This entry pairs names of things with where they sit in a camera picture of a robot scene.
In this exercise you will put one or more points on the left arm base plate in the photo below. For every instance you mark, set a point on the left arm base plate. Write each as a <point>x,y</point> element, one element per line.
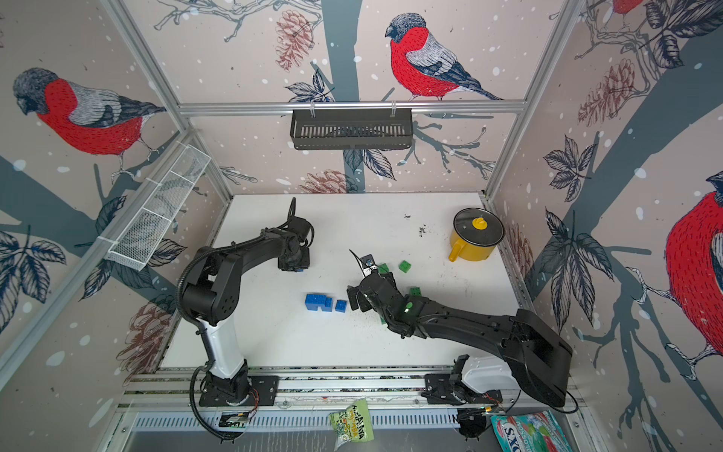
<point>245,391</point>

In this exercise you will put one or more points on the blue long lego brick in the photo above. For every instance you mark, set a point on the blue long lego brick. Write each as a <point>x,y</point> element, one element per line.
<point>318,302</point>

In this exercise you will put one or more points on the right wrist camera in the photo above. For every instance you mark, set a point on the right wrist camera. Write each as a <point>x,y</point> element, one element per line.
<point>368,265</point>

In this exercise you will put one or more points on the green snack packet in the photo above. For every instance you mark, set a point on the green snack packet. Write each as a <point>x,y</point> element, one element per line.
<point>353,424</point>

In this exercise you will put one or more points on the white wire mesh shelf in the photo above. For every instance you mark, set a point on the white wire mesh shelf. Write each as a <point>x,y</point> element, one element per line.
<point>139,240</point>

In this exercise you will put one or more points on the colourful tissue packet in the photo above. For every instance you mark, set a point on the colourful tissue packet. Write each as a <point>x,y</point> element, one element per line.
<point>538,432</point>

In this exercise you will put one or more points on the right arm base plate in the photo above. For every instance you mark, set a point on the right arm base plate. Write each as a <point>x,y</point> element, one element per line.
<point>439,390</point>

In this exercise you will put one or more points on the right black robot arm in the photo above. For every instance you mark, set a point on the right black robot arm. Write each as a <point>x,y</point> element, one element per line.
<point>539,359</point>

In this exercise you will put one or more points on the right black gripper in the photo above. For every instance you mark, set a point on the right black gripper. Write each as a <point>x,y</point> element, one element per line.
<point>361,297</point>

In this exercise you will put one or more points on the yellow pot with lid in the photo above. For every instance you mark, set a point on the yellow pot with lid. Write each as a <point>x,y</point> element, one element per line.
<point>476,234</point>

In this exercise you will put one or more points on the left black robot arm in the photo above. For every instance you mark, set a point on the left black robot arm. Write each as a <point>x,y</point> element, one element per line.
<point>208,292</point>

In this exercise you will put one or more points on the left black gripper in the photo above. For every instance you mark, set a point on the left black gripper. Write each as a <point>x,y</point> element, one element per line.
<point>305,265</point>

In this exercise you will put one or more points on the black hanging wire basket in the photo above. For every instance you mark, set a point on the black hanging wire basket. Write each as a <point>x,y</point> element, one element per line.
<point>352,129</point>

